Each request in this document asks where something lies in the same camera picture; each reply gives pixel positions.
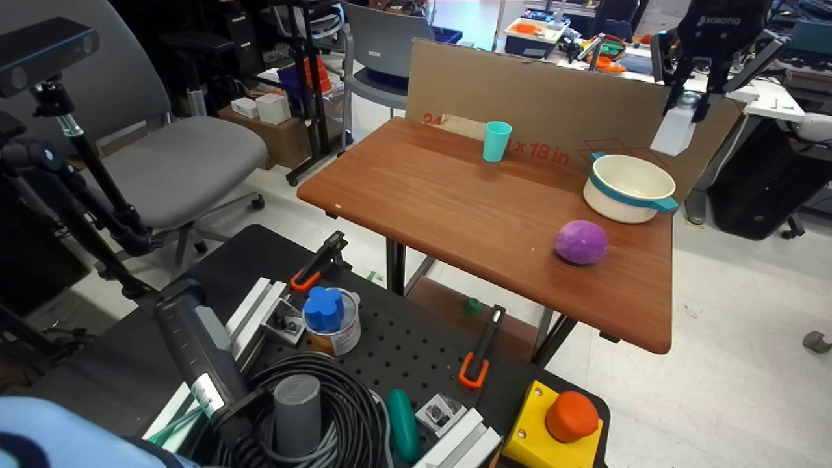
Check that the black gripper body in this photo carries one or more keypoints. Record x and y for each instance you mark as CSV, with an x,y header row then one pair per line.
x,y
723,21

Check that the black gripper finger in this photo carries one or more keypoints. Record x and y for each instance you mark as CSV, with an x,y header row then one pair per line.
x,y
674,69
719,86

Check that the pale robot arm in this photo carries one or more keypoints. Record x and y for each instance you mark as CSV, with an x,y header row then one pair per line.
x,y
80,437

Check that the white pot with teal rim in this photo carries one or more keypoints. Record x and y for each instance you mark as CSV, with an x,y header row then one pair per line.
x,y
624,199

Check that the white desk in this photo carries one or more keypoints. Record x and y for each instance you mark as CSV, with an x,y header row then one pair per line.
x,y
780,99

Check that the black bag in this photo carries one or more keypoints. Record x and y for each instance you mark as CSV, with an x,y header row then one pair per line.
x,y
762,178

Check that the brown cardboard sheet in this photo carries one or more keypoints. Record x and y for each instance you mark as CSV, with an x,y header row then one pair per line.
x,y
572,99

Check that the teal plastic cup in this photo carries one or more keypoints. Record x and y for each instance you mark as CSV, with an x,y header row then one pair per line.
x,y
497,142

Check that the purple ball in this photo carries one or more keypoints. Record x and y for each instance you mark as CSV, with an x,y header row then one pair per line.
x,y
580,242

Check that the brown wooden table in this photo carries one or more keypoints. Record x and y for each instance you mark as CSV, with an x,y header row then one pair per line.
x,y
450,221

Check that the yellow emergency stop box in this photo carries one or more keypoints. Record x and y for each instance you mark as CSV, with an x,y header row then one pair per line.
x,y
555,429

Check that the brown cardboard box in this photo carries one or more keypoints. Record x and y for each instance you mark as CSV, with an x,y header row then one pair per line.
x,y
276,133

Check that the white cup with blue knob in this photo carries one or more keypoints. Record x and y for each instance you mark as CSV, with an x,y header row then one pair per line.
x,y
328,312

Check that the grey office chair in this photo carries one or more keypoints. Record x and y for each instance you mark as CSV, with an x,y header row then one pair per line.
x,y
177,159

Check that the grey cylinder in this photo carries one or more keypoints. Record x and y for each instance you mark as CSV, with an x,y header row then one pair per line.
x,y
297,416

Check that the black tripod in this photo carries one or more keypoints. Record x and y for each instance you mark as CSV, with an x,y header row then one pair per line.
x,y
82,185

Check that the grey chair with metal frame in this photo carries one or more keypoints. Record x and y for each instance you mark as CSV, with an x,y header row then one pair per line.
x,y
380,48

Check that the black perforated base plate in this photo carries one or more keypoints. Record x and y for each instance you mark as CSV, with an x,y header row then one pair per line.
x,y
406,333

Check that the aluminium extrusion rail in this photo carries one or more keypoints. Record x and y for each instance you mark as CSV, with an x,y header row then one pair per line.
x,y
463,437
256,315

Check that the black camera on tripod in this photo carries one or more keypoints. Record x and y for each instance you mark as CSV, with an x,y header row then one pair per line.
x,y
41,52

